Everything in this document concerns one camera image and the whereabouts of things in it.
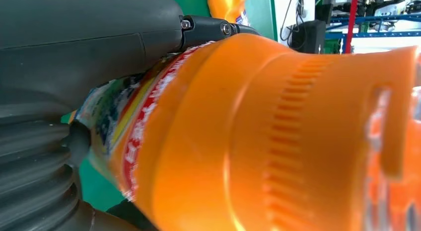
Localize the orange detergent bottle clear cap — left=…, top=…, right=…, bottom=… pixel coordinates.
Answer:
left=207, top=0, right=250, bottom=26
left=67, top=33, right=421, bottom=231

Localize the white table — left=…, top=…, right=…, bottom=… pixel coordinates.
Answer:
left=273, top=0, right=316, bottom=48

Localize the black carrying case yellow label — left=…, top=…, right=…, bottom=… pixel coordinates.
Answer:
left=291, top=19, right=327, bottom=55

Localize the green plastic crate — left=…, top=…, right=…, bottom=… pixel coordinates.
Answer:
left=324, top=38, right=343, bottom=55

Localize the blue and red shelf rack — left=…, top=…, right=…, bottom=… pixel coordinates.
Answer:
left=315, top=0, right=421, bottom=56

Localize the black cable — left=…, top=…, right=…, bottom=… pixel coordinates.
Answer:
left=280, top=0, right=316, bottom=43

